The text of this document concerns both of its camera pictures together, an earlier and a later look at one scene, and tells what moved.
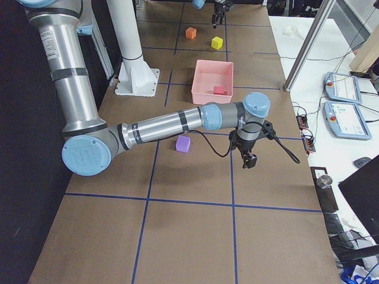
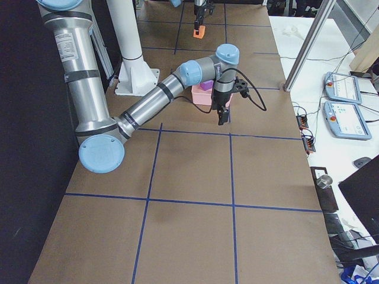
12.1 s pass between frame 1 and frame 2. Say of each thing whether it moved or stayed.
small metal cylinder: stayed
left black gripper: moved
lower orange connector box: stayed
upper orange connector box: stayed
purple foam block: moved
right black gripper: moved
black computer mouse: stayed
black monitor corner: stayed
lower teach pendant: stayed
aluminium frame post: stayed
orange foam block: moved
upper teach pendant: stayed
